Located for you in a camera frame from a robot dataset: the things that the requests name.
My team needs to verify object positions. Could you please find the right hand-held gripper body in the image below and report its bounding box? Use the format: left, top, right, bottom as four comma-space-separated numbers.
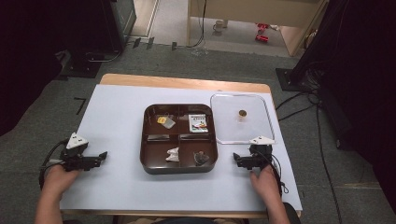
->
240, 135, 276, 172

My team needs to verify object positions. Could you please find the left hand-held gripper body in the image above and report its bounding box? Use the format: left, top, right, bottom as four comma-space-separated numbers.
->
60, 132, 102, 173

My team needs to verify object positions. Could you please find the person's left hand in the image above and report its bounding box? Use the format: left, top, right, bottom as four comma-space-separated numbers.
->
41, 164, 81, 201

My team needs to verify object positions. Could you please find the person's right hand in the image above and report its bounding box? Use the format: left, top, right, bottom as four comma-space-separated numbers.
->
249, 164, 282, 203

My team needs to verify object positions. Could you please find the clear plastic lid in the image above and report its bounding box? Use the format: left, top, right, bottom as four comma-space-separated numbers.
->
209, 91, 276, 146

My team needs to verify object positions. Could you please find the white table mat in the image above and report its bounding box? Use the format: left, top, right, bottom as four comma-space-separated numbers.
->
59, 84, 304, 213

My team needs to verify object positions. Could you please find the dark wrapped candy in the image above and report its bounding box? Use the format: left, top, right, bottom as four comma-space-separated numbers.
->
192, 150, 210, 166

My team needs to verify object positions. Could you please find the white and green packet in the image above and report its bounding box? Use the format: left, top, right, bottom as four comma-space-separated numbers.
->
188, 113, 209, 133

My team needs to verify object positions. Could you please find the black tape corner mark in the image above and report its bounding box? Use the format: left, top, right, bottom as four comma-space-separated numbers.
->
73, 96, 87, 116

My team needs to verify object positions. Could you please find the brown divided tray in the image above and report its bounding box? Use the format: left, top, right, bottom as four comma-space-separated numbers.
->
139, 103, 219, 175

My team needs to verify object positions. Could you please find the white wrapped candy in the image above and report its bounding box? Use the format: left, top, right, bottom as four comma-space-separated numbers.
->
164, 147, 181, 163

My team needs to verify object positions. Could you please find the yellow and silver packet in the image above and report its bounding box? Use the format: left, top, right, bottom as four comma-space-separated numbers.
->
156, 115, 177, 130

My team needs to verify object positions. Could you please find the black stand base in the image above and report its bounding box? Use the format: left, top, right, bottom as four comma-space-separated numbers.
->
275, 67, 313, 93
59, 49, 123, 79

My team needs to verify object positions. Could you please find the grey cup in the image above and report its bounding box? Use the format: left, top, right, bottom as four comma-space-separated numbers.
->
212, 20, 226, 35

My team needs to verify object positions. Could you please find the light wooden desk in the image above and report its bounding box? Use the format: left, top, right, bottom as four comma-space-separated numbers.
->
186, 0, 330, 58

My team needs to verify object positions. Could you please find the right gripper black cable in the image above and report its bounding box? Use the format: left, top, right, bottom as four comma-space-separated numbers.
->
266, 153, 290, 195

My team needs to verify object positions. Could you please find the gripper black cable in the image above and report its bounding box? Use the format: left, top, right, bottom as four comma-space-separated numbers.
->
266, 153, 290, 195
38, 139, 69, 190

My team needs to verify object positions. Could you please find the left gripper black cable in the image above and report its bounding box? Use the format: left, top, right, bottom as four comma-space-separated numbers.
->
38, 139, 69, 190

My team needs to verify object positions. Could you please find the black floor cable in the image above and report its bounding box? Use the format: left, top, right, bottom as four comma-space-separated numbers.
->
275, 88, 345, 224

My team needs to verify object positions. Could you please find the black hanging cable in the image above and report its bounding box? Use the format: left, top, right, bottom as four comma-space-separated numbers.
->
186, 0, 208, 49

